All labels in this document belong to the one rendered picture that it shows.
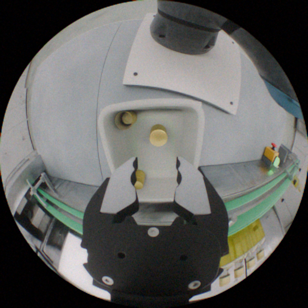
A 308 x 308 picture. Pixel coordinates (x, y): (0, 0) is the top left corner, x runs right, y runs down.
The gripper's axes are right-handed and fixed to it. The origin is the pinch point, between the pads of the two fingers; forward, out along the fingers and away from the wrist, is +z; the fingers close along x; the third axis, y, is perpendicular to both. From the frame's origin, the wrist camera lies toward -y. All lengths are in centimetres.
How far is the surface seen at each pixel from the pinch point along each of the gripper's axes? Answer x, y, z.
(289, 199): 613, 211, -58
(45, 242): -70, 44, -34
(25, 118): -350, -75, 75
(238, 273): 24.1, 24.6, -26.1
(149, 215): -2.3, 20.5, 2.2
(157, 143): 0.0, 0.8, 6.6
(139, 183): -4.5, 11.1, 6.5
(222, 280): 18.2, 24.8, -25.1
